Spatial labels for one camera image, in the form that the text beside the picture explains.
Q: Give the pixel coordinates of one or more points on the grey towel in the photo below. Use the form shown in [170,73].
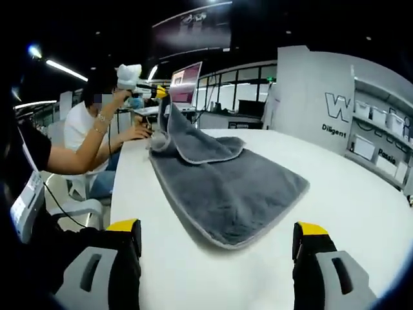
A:
[226,193]

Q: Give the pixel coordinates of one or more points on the person's left hand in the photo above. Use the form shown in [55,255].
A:
[121,97]

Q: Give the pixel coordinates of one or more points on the white plastic chair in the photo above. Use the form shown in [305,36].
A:
[80,206]

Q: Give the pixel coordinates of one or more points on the long ceiling light strip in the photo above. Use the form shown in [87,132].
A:
[66,70]

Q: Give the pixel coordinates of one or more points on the white chest-worn device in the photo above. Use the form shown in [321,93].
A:
[27,206]

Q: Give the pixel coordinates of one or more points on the row of white storage bins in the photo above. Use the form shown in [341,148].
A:
[364,147]

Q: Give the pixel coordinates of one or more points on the person's black shirt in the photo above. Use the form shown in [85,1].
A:
[32,145]

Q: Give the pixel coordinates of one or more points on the grey metal shelf rack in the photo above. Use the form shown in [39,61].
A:
[374,86]

